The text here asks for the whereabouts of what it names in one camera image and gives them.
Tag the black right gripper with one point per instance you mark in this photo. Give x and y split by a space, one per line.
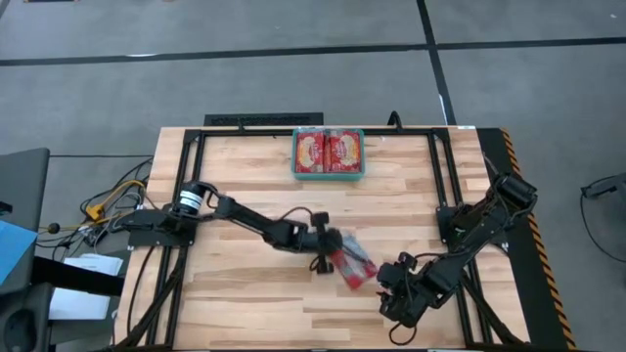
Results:
398 278

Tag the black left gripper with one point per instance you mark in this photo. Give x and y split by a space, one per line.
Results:
325 242

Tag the red popcorn bag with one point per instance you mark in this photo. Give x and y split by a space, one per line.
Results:
354 276
343 151
309 151

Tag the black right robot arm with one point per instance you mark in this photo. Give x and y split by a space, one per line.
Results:
455 264

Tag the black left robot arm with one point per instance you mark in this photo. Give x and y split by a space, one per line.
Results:
244 215

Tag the teal plastic basket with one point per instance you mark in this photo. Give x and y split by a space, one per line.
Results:
327 176

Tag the black mat with hazard stripes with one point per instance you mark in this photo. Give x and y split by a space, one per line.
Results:
533 293

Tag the dark grey floor device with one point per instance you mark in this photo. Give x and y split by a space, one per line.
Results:
606 186

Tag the yellow plug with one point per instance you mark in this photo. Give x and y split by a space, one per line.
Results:
94 211

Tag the white paper sheets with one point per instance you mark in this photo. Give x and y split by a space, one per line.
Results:
78 305

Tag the black flat bar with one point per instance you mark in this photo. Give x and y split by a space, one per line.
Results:
73 276

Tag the dark grey cabinet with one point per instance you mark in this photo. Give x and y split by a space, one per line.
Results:
24 186

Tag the blue sheet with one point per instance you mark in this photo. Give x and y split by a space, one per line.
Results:
12 249

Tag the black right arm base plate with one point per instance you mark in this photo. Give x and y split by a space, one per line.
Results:
444 230

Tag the black metal table frame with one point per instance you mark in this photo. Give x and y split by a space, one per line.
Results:
244 132

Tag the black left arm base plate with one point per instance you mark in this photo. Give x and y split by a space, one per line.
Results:
147 234

